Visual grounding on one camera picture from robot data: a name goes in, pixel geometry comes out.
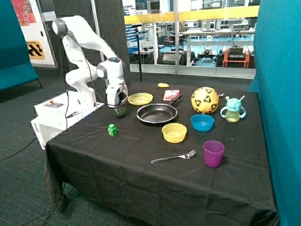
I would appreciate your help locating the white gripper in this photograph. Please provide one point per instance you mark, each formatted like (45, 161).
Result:
(117, 94)

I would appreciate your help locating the black tablecloth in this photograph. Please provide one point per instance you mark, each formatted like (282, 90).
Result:
(178, 192)

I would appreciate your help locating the teal partition panel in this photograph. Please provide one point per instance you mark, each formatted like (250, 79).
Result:
(277, 45)

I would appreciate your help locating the black frying pan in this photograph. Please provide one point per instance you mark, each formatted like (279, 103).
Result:
(158, 112)

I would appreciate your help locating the yellow plastic plate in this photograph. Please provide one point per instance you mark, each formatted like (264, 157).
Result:
(140, 98)

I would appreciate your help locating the red wall poster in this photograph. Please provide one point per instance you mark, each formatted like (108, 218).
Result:
(24, 12)

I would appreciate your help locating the yellow soccer ball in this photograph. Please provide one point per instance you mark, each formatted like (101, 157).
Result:
(205, 100)

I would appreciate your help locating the blue plastic bowl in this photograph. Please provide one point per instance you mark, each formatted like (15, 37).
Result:
(202, 122)

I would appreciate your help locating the yellow black sign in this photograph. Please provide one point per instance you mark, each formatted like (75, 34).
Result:
(35, 50)

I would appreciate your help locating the green toy capsicum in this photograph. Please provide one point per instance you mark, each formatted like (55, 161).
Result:
(121, 112)

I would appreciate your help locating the silver metal fork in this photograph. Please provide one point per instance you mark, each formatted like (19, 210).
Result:
(184, 156)

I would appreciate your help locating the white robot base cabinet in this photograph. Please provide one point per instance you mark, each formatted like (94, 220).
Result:
(59, 113)

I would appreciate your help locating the orange black wheeled robot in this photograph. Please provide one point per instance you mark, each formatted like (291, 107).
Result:
(236, 57)

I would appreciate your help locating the yellow plastic bowl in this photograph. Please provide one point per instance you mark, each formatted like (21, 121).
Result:
(174, 132)

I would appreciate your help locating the purple plastic cup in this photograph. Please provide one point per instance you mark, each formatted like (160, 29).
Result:
(213, 152)

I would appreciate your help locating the pink red box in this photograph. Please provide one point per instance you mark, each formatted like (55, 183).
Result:
(170, 94)

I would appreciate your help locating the white lab workbench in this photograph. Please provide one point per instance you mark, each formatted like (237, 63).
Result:
(211, 45)

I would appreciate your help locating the teal sofa bench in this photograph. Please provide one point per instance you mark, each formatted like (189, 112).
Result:
(15, 66)

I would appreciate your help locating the teal sippy cup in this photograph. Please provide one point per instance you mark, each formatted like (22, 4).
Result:
(233, 111)

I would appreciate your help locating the green toy block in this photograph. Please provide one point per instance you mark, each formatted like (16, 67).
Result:
(112, 130)

